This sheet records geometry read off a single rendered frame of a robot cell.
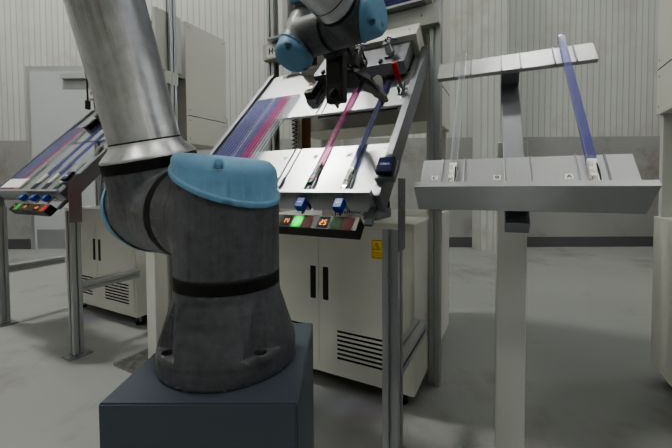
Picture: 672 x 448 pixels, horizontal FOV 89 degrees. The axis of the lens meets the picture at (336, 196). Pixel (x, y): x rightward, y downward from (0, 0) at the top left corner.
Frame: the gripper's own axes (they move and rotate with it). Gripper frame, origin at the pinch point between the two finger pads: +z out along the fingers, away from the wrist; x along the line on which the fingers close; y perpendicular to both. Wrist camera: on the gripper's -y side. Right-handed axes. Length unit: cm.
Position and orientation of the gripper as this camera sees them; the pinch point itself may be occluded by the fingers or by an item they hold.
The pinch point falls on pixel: (361, 107)
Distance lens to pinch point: 97.7
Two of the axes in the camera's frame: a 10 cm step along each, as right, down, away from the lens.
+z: 4.1, 4.5, 7.9
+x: -8.9, -0.1, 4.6
